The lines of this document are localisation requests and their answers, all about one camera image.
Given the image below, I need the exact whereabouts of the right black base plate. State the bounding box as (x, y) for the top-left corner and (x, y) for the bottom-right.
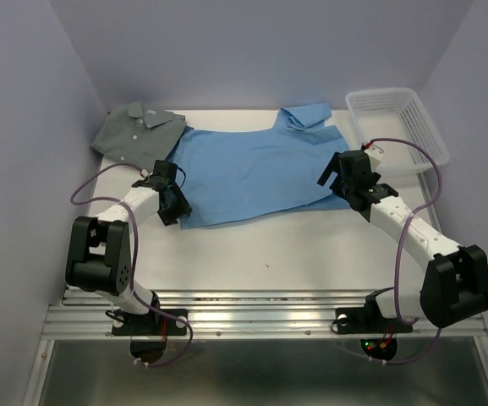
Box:
(330, 306), (413, 335)

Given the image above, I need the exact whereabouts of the folded blue plaid shirt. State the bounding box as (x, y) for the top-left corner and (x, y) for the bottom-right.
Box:
(166, 125), (195, 162)

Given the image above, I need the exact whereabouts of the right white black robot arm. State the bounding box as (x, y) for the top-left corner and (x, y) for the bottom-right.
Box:
(318, 147), (488, 330)

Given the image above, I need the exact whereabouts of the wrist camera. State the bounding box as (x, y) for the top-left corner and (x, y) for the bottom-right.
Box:
(144, 160), (187, 188)
(361, 143), (385, 172)

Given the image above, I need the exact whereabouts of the light blue long sleeve shirt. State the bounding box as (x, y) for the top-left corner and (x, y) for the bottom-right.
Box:
(172, 103), (348, 229)

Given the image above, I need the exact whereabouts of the folded grey button shirt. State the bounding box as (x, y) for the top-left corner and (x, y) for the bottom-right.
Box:
(90, 101), (189, 169)

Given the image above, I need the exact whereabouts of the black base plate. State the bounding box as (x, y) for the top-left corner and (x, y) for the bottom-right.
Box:
(105, 309), (188, 337)
(330, 306), (413, 335)

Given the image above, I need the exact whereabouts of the white plastic mesh basket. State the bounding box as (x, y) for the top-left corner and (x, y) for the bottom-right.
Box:
(345, 88), (450, 176)

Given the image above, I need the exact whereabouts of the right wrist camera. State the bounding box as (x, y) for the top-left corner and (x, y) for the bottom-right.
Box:
(361, 143), (385, 172)

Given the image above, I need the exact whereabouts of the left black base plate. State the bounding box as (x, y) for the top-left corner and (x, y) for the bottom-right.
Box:
(105, 309), (188, 337)

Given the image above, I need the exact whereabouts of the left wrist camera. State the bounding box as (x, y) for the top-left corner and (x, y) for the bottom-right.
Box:
(144, 160), (187, 188)

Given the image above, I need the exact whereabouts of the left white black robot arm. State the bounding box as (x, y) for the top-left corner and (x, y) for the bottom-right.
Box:
(65, 161), (192, 336)

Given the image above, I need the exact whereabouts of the aluminium mounting rail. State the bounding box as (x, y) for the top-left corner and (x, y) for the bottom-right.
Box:
(40, 289), (488, 340)

